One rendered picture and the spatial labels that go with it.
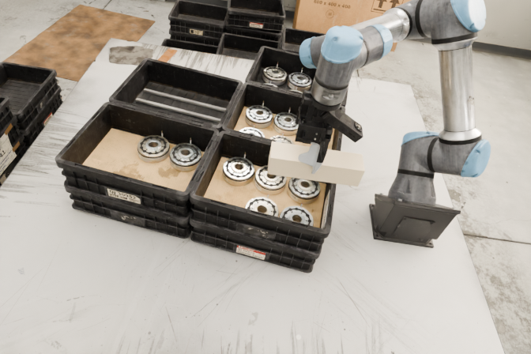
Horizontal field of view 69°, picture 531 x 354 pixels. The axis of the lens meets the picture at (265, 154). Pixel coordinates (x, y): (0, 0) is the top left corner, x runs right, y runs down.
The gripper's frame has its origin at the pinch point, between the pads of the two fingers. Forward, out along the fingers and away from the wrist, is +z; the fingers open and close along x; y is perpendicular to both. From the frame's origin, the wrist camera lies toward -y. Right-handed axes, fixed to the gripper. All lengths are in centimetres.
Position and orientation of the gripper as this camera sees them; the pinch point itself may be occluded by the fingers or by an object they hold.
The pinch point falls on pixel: (316, 160)
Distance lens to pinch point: 101.4
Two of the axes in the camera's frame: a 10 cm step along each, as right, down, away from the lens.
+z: -1.3, 7.0, 7.0
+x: -0.7, 7.0, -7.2
